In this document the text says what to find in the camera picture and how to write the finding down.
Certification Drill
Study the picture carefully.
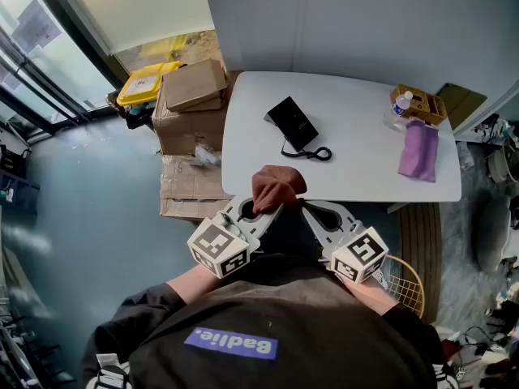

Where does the black cable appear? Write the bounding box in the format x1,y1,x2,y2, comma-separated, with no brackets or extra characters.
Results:
280,135,333,162

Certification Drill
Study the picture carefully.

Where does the black box device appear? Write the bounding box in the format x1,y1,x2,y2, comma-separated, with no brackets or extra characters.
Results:
263,96,320,153

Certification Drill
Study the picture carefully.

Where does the yellow lidded bin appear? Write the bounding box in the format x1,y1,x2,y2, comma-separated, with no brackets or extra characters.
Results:
116,60,184,109

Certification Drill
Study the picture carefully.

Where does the olive flat board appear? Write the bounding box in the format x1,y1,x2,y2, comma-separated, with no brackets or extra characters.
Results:
435,81,488,131

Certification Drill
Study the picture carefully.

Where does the person's black shirt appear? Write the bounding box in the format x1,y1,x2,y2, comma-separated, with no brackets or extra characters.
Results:
79,252,460,389

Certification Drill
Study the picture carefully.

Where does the paper notice on window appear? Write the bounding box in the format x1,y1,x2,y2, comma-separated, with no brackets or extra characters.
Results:
11,0,62,54

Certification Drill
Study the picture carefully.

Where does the taped flat cardboard box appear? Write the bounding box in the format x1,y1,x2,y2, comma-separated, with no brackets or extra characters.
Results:
159,153,235,221

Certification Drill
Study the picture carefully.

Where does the clear plastic water bottle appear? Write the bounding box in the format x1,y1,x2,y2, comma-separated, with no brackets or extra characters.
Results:
382,90,415,132

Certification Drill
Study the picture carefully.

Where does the crumpled clear plastic wrap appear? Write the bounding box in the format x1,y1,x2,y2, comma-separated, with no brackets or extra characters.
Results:
193,143,223,166

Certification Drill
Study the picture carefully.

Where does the brown wooden slat bench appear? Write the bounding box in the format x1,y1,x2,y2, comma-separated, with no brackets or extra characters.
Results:
396,202,444,324

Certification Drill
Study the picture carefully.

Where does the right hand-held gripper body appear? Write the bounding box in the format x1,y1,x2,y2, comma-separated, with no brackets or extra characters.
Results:
320,216,389,285

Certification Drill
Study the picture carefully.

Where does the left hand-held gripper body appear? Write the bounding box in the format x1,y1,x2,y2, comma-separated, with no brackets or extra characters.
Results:
187,212,271,280

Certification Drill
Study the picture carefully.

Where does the large cardboard box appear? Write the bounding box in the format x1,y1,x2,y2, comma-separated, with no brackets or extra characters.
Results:
151,90,228,158

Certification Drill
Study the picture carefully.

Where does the dark blue storage bin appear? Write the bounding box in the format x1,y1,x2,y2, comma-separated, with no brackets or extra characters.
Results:
0,169,41,215

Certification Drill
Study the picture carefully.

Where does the wicker basket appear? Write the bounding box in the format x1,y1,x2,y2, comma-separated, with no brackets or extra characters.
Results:
389,83,449,128

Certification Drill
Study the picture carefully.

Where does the person's right forearm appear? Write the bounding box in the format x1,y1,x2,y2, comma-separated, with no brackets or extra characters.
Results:
341,274,401,316

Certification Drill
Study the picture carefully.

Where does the brown cloth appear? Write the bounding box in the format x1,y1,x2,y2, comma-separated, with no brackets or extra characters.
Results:
251,165,308,216

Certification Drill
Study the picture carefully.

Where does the yellow wire chair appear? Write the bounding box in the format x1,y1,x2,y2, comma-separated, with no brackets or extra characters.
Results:
380,254,427,320

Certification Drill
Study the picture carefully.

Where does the purple cloth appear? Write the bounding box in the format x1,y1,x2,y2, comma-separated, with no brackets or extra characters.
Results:
397,119,440,184

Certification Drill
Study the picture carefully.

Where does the person's left forearm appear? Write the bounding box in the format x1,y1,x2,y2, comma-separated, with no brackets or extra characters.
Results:
165,263,223,306

